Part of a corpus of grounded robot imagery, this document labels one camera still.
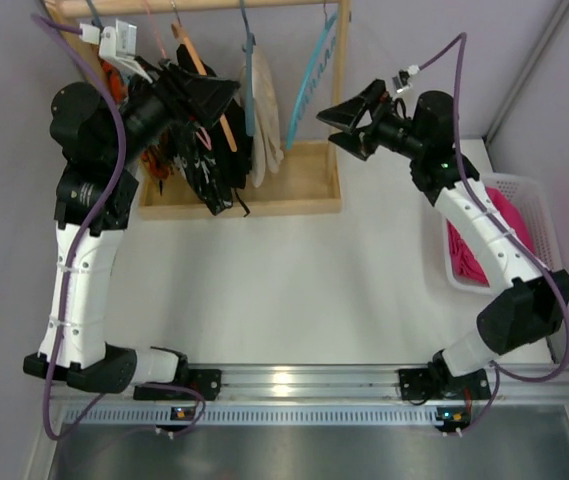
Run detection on pink trousers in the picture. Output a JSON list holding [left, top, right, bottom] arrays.
[[446, 185, 538, 289]]

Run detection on grey-blue hanger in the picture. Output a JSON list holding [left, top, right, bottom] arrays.
[[239, 0, 255, 137]]

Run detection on beige trousers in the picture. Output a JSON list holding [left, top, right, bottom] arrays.
[[248, 46, 284, 188]]

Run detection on light blue hanger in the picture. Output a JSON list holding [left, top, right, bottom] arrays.
[[285, 1, 339, 150]]

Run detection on orange patterned trousers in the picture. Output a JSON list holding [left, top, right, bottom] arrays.
[[99, 60, 171, 187]]

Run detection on blue hanger far left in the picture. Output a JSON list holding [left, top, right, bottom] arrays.
[[85, 0, 103, 29]]

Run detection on orange wooden hanger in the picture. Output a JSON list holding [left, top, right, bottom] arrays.
[[171, 20, 238, 152]]

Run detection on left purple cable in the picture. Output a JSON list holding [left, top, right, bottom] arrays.
[[31, 13, 205, 442]]

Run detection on aluminium rail base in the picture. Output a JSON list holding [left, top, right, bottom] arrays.
[[50, 364, 569, 436]]

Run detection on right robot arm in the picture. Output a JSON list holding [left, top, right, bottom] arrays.
[[316, 80, 569, 393]]

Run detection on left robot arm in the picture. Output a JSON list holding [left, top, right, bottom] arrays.
[[23, 62, 239, 394]]

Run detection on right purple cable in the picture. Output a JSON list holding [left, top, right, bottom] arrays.
[[416, 32, 569, 436]]

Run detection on white plastic basket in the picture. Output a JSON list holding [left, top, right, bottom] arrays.
[[438, 172, 564, 297]]

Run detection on wooden clothes rack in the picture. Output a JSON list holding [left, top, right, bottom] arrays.
[[43, 1, 351, 220]]

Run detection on pink wire hanger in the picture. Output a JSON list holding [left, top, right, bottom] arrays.
[[142, 0, 212, 150]]

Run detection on purple cable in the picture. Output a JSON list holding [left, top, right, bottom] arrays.
[[31, 13, 205, 442], [416, 32, 569, 436]]

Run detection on black white patterned trousers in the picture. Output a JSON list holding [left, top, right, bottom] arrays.
[[168, 126, 233, 215]]

